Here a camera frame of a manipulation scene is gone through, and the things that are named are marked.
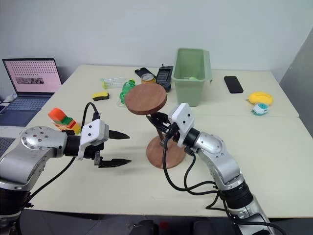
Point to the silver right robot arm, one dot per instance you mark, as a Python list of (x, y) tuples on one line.
[(220, 156)]

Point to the yellow drink can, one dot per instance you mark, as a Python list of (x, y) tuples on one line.
[(148, 78)]

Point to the grey partition panel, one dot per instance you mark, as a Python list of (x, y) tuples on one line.
[(299, 85)]

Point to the small green ball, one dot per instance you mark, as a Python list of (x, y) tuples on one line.
[(192, 78)]

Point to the grey perforated pad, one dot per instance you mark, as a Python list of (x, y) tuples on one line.
[(6, 145)]

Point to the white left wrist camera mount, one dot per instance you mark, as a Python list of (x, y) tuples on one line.
[(94, 131)]

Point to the round wooden base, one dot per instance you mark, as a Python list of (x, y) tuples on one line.
[(156, 154)]

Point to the black handheld device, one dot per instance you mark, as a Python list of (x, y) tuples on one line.
[(163, 77)]

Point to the yellow plush toy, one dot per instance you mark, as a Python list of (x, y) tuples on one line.
[(260, 97)]

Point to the wooden pole with round disc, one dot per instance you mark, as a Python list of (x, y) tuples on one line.
[(145, 99)]

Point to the open laptop with pink screen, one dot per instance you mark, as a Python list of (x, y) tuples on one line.
[(31, 80)]

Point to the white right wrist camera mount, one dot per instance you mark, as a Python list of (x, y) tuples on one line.
[(183, 117)]

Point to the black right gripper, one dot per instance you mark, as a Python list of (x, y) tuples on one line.
[(170, 131)]

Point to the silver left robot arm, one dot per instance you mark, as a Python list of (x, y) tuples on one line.
[(29, 149)]

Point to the green plastic bin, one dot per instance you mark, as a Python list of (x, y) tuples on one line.
[(188, 90)]

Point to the dark rounded shape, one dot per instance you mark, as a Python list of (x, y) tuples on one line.
[(145, 227)]

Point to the yellow and black sponge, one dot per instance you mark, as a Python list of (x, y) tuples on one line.
[(100, 96)]

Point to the green plastic bottle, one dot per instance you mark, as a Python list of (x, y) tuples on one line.
[(127, 86)]

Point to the black smartphone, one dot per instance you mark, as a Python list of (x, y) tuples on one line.
[(233, 84)]

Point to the orange and green toy blocks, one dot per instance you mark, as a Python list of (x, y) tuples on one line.
[(62, 120)]

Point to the white and teal toy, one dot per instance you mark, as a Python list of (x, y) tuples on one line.
[(259, 109)]

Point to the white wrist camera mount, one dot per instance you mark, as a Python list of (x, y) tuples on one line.
[(183, 117), (94, 131)]

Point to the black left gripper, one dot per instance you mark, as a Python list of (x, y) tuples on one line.
[(91, 151)]

